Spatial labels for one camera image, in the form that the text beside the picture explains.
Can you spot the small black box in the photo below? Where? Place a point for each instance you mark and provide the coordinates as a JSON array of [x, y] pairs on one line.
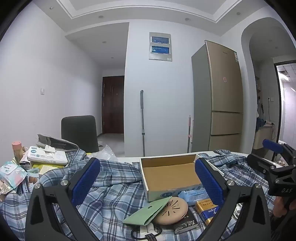
[[185, 226]]

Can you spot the cardboard box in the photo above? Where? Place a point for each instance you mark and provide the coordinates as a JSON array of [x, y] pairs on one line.
[[168, 172]]

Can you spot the green fabric pouch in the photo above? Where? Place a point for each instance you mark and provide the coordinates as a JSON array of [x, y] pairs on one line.
[[143, 215]]

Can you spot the dark office chair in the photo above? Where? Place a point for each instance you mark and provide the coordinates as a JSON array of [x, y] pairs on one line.
[[78, 132]]

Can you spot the grey folded cloth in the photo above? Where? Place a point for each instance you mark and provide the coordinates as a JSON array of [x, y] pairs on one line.
[[57, 141]]

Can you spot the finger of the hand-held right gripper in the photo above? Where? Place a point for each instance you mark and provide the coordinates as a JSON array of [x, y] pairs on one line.
[[260, 163], [272, 146]]

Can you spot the gold refrigerator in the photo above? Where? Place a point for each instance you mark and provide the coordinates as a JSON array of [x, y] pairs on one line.
[[224, 99]]

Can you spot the yellow box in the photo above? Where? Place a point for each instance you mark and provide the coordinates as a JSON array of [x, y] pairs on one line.
[[46, 168]]

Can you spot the round beige case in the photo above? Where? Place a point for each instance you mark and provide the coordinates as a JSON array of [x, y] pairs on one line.
[[174, 211]]

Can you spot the beige cabinet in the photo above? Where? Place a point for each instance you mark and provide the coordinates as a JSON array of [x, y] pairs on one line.
[[262, 138]]

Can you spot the gold and blue box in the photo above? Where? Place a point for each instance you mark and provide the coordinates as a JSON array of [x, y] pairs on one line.
[[205, 212]]

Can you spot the blue plaid shirt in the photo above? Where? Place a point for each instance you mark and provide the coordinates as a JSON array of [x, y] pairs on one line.
[[115, 197]]

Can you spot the pink lidded toothpick jar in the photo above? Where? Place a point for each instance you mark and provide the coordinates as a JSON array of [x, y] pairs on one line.
[[18, 149]]

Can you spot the blue tissue packet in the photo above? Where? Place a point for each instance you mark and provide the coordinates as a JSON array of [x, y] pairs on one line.
[[192, 195]]

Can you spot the clear plastic bag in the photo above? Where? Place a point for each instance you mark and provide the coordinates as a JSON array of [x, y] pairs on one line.
[[105, 153]]

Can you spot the person's right hand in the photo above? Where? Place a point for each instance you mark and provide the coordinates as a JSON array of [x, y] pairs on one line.
[[280, 208]]

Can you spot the white tissue pack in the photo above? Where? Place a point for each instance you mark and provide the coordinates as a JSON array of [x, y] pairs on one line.
[[50, 157]]

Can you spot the pastel wet wipes pack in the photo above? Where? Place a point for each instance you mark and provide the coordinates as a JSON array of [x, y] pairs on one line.
[[11, 174]]

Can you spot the grey electrical panel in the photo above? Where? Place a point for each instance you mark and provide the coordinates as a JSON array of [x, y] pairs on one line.
[[160, 46]]

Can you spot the dark wooden door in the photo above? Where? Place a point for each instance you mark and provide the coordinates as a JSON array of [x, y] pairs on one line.
[[113, 104]]

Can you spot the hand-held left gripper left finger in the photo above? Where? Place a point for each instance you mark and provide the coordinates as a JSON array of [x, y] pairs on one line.
[[85, 182]]

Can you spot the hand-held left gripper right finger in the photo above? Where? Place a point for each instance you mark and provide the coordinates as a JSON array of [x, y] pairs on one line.
[[209, 183]]

